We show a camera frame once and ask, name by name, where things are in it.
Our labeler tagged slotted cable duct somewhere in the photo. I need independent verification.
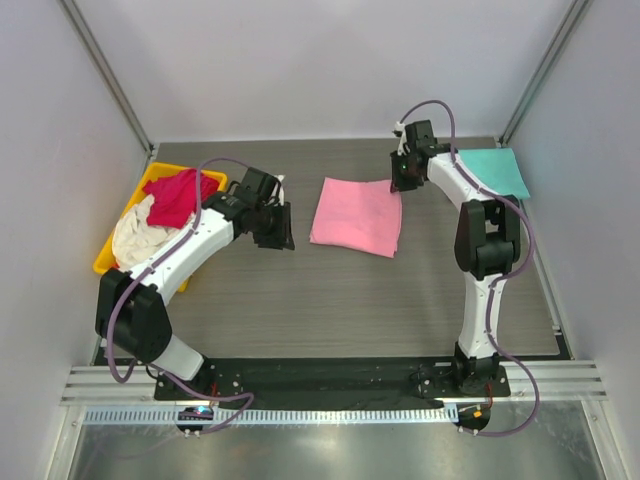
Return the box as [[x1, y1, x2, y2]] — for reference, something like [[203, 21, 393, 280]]
[[84, 404, 458, 426]]

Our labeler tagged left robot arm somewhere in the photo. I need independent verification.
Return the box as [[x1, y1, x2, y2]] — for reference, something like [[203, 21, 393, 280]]
[[95, 167, 295, 400]]

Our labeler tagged red t shirt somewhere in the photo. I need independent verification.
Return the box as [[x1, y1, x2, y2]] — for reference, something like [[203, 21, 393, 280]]
[[143, 169, 197, 229]]

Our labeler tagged folded teal t shirt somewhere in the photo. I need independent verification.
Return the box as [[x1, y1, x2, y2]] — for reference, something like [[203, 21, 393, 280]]
[[459, 148, 531, 200]]

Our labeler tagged yellow plastic bin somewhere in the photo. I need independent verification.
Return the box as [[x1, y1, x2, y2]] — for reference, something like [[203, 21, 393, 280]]
[[93, 163, 196, 275]]

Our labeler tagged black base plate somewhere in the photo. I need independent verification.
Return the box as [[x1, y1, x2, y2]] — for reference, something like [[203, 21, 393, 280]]
[[152, 357, 511, 409]]

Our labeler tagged aluminium front rail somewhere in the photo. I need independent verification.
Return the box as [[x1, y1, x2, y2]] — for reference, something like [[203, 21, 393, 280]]
[[60, 360, 607, 406]]

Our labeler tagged white t shirt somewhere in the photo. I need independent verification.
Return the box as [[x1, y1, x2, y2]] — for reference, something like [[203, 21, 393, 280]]
[[111, 195, 180, 271]]

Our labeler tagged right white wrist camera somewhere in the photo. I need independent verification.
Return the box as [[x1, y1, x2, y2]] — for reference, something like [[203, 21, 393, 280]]
[[393, 121, 407, 156]]

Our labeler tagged left aluminium frame post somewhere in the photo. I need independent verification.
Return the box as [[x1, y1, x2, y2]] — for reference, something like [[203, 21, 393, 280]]
[[57, 0, 154, 158]]

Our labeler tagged aluminium frame post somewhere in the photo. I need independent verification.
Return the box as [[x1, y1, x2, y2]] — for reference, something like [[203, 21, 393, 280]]
[[57, 0, 154, 158], [497, 0, 593, 147]]

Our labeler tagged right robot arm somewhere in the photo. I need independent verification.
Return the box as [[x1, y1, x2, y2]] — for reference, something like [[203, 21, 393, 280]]
[[390, 120, 521, 396]]

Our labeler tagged pink t shirt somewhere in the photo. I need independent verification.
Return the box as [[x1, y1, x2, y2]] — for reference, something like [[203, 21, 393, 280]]
[[310, 177, 402, 258]]

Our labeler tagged right aluminium frame post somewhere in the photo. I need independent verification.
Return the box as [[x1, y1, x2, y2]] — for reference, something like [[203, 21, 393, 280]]
[[497, 0, 593, 147]]

